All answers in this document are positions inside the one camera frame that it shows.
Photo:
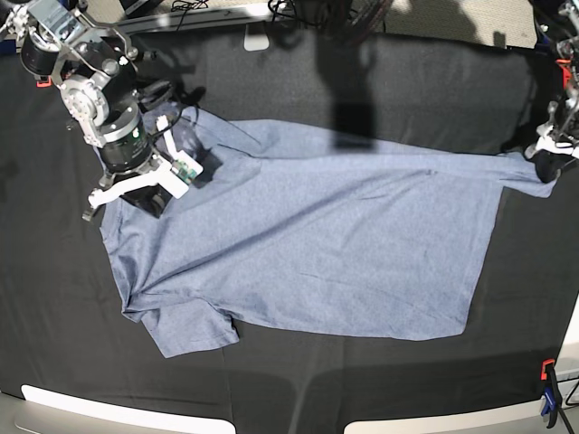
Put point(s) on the orange black clamp far left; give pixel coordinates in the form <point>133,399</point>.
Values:
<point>44,82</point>

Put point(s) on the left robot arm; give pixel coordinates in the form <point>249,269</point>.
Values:
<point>556,23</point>

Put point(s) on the aluminium frame rail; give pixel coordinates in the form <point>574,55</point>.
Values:
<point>198,19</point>

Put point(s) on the orange blue clamp near right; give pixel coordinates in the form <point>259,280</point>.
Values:
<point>551,394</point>

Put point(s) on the black table cloth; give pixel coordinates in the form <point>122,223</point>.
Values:
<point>61,323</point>

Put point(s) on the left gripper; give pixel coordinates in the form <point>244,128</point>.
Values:
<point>556,145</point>

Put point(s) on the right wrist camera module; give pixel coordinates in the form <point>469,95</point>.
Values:
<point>181,174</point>

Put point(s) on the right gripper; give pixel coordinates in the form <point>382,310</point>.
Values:
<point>127,147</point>

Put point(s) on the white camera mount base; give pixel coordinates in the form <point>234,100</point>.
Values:
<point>255,37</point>

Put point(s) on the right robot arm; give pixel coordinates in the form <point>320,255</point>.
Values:
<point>95,68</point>

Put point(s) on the light blue t-shirt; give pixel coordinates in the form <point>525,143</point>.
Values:
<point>304,229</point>

